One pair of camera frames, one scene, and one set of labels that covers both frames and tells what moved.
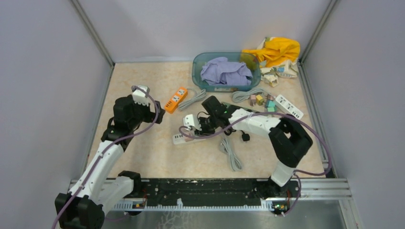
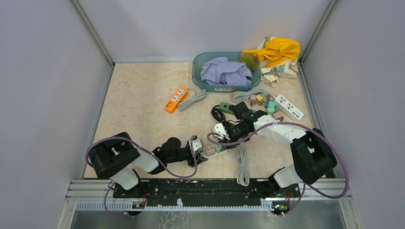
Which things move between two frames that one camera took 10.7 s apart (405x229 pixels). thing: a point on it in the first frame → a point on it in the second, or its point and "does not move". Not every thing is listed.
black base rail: x=216 y=192 does not move
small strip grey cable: x=235 y=163 → x=243 y=178
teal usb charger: x=270 y=103 does not move
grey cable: x=198 y=94 does not move
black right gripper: x=203 y=130 → x=230 y=138
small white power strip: x=179 y=139 → x=203 y=152
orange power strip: x=180 y=94 does not move
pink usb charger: x=252 y=101 does not move
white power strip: x=287 y=107 does not move
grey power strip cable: x=243 y=96 does not move
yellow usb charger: x=259 y=99 does not move
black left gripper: x=150 y=115 → x=199 y=159
